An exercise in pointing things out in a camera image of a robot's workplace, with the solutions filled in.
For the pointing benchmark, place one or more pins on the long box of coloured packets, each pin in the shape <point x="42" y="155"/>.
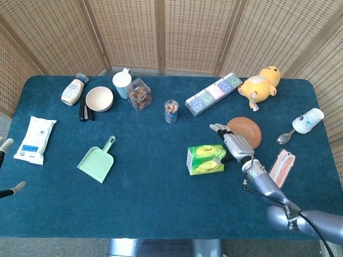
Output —
<point x="211" y="96"/>

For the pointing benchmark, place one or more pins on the green tissue pack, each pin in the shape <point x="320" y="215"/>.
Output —
<point x="205" y="159"/>

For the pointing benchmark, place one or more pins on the white wet wipes pack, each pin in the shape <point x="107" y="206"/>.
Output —
<point x="34" y="139"/>

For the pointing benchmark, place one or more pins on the white paper cup with print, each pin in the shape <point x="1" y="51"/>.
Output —
<point x="307" y="121"/>

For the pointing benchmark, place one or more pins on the pink phone case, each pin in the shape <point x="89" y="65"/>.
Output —
<point x="283" y="166"/>

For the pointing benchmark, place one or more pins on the yellow plush toy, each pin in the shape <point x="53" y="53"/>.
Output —
<point x="261" y="85"/>

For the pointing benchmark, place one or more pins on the light green dustpan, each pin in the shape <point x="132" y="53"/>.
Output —
<point x="98" y="161"/>

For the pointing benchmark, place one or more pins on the beige bowl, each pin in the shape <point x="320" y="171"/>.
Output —
<point x="99" y="98"/>

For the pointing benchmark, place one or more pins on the metal spoon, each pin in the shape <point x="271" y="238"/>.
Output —
<point x="284" y="137"/>

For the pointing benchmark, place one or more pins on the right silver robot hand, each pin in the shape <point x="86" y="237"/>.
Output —
<point x="237" y="144"/>

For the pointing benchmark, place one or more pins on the blue table cloth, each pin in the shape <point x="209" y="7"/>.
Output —
<point x="150" y="182"/>

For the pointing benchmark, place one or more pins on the woven folding screen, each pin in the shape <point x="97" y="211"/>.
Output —
<point x="171" y="34"/>

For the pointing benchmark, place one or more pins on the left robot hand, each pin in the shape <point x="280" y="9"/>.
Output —
<point x="8" y="166"/>

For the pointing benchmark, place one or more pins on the clear box of wooden puzzles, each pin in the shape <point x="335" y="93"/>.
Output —
<point x="138" y="94"/>

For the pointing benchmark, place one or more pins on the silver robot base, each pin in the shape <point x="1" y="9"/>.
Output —
<point x="164" y="247"/>

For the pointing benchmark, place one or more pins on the black stapler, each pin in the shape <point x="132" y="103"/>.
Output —
<point x="85" y="112"/>

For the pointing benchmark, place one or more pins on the white lidded cup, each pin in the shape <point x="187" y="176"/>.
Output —
<point x="122" y="83"/>

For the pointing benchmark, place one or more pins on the cream squeeze bottle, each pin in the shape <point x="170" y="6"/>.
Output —
<point x="73" y="90"/>

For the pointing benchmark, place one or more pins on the round woven rattan coaster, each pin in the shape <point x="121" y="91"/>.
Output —
<point x="249" y="129"/>

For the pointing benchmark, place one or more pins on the clear cylinder snack jar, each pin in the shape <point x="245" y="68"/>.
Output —
<point x="171" y="111"/>

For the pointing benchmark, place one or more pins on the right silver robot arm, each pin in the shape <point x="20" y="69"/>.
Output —
<point x="278" y="192"/>

